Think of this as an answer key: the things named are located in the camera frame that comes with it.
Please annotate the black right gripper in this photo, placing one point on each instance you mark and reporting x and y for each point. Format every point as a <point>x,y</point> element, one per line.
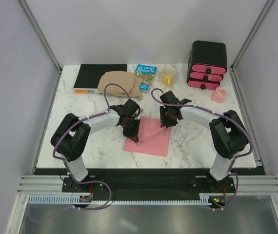
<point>164,122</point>

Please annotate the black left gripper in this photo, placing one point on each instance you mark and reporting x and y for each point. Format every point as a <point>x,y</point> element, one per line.
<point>133,134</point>

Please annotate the pink t shirt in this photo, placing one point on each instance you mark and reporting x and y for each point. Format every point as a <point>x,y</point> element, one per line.
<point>153,139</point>

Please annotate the yellow mug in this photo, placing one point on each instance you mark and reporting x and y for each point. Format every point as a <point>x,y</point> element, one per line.
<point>168,75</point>

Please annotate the pink cube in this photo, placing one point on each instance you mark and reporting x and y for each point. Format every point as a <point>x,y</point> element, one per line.
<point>219,95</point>

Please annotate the beige t shirt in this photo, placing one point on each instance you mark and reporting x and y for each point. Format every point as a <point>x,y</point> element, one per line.
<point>127,80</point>

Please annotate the black pink drawer unit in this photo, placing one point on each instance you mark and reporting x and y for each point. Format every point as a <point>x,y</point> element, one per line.
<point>207,65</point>

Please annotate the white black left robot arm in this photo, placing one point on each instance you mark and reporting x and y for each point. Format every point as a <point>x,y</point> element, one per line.
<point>70,138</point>

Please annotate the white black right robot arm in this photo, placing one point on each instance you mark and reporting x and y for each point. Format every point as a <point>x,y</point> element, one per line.
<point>229,136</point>

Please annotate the blue treehouse book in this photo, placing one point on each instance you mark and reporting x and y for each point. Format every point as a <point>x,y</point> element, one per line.
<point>146,74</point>

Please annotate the orange pencil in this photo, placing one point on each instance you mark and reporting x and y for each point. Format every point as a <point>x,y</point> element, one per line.
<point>85,91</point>

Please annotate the black notebook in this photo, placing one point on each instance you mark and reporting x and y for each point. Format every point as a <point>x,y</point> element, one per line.
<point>90,74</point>

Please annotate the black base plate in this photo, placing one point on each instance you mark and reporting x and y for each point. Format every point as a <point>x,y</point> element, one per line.
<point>98,173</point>

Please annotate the white slotted cable duct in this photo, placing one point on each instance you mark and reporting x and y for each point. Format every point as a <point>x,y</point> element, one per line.
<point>86,200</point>

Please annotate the aluminium front rail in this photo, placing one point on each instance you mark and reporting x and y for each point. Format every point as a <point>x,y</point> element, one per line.
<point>243,184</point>

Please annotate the right aluminium frame post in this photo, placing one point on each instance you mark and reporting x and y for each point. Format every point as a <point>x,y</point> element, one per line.
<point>255,28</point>

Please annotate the aluminium frame post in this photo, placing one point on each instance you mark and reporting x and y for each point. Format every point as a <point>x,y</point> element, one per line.
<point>39,33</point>
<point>255,28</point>

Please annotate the left aluminium frame post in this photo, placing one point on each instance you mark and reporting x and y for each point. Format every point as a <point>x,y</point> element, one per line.
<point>39,33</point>

